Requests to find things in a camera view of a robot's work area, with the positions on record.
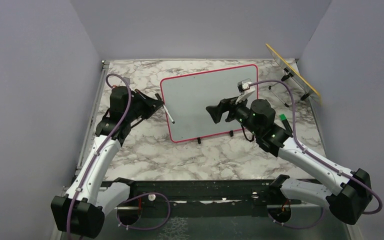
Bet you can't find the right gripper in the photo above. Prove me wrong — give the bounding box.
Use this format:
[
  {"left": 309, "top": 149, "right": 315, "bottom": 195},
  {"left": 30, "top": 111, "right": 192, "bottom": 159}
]
[{"left": 206, "top": 92, "right": 261, "bottom": 136}]

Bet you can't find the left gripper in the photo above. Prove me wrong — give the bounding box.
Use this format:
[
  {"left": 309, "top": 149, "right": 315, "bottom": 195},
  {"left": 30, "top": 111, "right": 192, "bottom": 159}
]
[{"left": 125, "top": 88, "right": 165, "bottom": 122}]

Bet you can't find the white black-tipped marker pen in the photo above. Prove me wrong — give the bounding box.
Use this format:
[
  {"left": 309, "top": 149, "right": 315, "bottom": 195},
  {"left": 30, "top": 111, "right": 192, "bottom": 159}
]
[{"left": 155, "top": 93, "right": 176, "bottom": 124}]

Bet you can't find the pink-framed whiteboard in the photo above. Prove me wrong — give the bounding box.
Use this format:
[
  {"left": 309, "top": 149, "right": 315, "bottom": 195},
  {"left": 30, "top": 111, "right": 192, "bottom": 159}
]
[{"left": 159, "top": 64, "right": 259, "bottom": 143}]

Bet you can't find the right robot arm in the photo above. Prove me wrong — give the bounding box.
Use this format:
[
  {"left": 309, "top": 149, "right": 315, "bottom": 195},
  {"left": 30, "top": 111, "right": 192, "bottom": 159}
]
[{"left": 205, "top": 97, "right": 373, "bottom": 225}]

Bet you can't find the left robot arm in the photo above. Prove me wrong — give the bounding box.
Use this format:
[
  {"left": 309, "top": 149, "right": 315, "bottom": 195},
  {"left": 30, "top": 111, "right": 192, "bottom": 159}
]
[{"left": 50, "top": 86, "right": 164, "bottom": 239}]

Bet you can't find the green black highlighter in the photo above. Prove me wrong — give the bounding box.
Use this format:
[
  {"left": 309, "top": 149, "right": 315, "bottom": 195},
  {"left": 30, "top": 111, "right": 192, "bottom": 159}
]
[{"left": 279, "top": 114, "right": 293, "bottom": 134}]

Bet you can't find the yellow-edged board on stand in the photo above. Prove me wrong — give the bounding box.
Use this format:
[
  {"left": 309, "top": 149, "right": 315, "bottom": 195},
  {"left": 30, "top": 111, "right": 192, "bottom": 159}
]
[{"left": 265, "top": 43, "right": 322, "bottom": 105}]

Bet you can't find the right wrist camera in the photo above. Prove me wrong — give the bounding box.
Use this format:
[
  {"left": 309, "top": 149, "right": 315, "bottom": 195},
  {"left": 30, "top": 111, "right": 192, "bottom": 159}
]
[{"left": 235, "top": 78, "right": 256, "bottom": 105}]

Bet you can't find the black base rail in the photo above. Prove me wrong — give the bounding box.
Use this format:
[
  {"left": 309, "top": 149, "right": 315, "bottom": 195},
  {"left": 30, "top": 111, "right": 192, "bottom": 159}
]
[{"left": 101, "top": 178, "right": 287, "bottom": 219}]

